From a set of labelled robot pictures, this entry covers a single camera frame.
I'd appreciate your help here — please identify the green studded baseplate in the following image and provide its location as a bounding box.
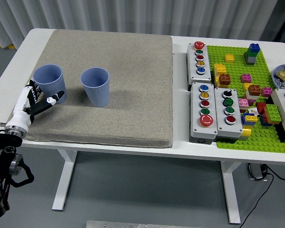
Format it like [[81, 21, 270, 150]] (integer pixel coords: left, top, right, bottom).
[[205, 45, 285, 155]]

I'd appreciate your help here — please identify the blue green grey brick tower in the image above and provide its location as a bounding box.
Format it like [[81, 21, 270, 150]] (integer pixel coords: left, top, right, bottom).
[[243, 43, 261, 66]]

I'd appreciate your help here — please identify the brown brick on white stack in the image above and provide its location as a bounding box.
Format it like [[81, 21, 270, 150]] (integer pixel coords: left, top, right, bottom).
[[242, 85, 261, 106]]

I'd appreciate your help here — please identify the black floor cable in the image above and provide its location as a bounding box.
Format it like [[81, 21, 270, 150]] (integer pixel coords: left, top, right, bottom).
[[239, 166, 285, 225]]

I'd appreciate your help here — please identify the blue ribbed plastic cup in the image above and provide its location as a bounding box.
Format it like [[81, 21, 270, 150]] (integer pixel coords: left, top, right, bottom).
[[80, 67, 110, 108], [33, 64, 67, 105]]

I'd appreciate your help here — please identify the white table leg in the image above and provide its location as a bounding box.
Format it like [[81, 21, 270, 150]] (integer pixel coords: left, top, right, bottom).
[[220, 161, 242, 224], [51, 149, 78, 211]]

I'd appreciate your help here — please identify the four-button box with black selector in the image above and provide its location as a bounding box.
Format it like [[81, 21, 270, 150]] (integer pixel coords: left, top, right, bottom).
[[214, 87, 243, 143]]

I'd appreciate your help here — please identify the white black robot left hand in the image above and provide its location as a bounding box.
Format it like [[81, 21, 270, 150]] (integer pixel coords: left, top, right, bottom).
[[5, 79, 66, 133]]

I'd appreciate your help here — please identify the green brick on red-blue stack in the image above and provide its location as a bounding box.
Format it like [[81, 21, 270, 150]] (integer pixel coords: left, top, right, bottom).
[[260, 104, 282, 126]]

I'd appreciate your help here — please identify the grey power adapter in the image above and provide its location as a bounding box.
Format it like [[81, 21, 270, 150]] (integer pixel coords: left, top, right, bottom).
[[246, 163, 268, 181]]

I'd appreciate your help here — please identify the blue and yellow brick stack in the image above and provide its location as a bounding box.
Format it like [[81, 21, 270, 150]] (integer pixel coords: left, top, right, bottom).
[[241, 113, 258, 126]]

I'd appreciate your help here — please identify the white pleated curtain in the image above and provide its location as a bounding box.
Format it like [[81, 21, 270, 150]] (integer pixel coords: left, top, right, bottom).
[[0, 0, 285, 48]]

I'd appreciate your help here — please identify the yellow and grey brick stack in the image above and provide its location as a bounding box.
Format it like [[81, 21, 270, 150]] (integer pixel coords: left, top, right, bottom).
[[241, 127, 252, 143]]

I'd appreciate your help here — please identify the red brick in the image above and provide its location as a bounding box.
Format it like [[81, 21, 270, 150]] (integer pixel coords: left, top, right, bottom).
[[256, 102, 268, 114]]

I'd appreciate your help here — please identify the grey-brown fabric mat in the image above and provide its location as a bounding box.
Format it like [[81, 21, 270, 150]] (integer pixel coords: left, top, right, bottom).
[[9, 29, 173, 148]]

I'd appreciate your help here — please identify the five-button grey control box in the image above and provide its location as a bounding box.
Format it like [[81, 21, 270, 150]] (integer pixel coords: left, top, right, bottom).
[[189, 82, 218, 144], [186, 41, 212, 92]]

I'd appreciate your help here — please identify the white button box on bricks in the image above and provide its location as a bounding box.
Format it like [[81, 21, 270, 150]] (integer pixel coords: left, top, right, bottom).
[[270, 88, 285, 140]]

